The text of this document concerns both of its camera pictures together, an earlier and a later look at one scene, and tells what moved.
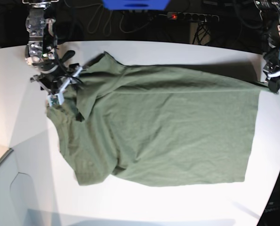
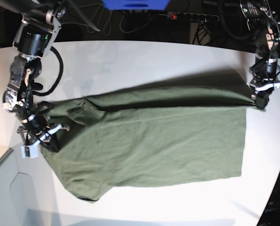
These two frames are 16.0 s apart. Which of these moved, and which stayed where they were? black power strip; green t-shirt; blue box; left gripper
Moved: left gripper; green t-shirt
Stayed: black power strip; blue box
